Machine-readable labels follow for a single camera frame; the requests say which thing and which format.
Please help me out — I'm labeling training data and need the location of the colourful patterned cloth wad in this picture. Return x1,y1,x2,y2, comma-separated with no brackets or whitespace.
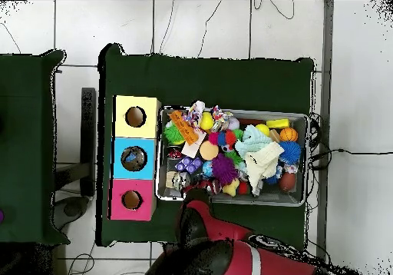
210,104,234,131

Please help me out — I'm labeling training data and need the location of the mint waffle cloth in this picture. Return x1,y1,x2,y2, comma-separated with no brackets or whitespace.
235,124,272,157

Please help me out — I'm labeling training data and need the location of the green spiky toy with eyes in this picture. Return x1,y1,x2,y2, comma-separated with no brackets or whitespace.
163,122,185,145

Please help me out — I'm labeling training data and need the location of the shallow wire mesh bin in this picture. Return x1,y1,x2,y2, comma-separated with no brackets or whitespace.
155,104,310,207

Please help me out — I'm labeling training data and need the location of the large blue spiky ball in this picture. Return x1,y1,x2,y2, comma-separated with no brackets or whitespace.
278,141,302,165

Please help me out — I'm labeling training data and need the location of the dark green table cloth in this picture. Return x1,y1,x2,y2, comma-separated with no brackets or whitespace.
0,49,71,247
96,42,315,251

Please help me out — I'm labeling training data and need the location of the long black cable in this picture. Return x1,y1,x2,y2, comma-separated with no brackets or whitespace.
308,147,393,157

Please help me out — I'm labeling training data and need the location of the wooden three-hole box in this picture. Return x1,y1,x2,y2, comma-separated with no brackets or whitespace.
108,94,163,221

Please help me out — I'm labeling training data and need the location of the orange foam disc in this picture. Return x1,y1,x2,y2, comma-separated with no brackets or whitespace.
199,141,220,161

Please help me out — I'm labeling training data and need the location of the grey rounded base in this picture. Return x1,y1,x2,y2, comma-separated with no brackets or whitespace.
50,195,91,230

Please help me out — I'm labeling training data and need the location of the orange plastic grid toy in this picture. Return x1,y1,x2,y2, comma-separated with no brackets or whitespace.
168,109,200,146

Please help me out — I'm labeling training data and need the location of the small orange basketball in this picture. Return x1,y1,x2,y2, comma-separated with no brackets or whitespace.
279,127,299,143

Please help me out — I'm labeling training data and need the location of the cream waffle cloth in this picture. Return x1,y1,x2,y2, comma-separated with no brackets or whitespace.
244,141,285,196

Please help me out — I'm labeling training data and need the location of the crushed silver can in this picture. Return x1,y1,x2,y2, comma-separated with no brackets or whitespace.
171,171,191,191

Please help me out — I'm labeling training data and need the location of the purple spiky ball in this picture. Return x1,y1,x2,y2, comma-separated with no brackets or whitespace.
211,153,239,186

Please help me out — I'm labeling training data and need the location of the black upright panel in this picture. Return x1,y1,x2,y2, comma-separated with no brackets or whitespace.
80,87,97,197

